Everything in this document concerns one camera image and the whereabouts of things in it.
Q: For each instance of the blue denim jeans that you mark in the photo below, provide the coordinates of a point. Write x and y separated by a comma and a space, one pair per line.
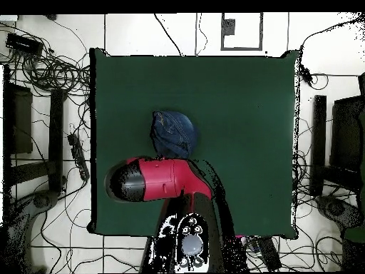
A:
174, 131

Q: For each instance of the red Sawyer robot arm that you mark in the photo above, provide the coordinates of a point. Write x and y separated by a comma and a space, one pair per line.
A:
162, 178

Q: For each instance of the black flat device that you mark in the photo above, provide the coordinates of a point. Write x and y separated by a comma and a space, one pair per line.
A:
268, 254

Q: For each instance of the dark green table cloth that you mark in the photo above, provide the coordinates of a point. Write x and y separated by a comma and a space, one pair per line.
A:
242, 114

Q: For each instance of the black power strip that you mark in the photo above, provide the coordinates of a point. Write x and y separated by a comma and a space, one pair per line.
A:
78, 155

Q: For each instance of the dark grey square plate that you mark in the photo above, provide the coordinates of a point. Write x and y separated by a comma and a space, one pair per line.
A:
229, 27

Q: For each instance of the black upright bar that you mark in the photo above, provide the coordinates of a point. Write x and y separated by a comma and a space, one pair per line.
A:
318, 142

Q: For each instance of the grey wheeled base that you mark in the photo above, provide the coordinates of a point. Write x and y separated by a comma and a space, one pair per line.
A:
41, 201

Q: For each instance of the dark wheeled base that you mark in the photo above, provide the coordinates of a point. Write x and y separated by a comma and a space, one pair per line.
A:
335, 208

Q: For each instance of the black chair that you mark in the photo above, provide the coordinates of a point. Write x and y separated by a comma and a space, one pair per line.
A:
346, 131

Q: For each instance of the black electronics box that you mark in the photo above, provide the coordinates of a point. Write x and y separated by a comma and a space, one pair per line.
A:
24, 44

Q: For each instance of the black metal frame stand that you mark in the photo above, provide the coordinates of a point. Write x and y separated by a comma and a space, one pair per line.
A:
55, 128

